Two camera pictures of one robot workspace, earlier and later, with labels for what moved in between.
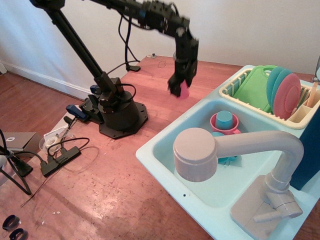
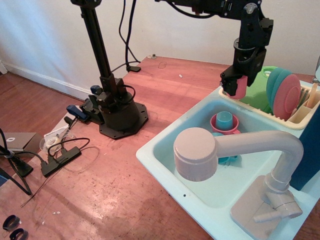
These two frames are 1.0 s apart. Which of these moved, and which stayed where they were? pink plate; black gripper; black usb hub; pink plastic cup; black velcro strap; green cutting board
Moved: pink plastic cup; black gripper
Stayed: pink plate; black usb hub; black velcro strap; green cutting board
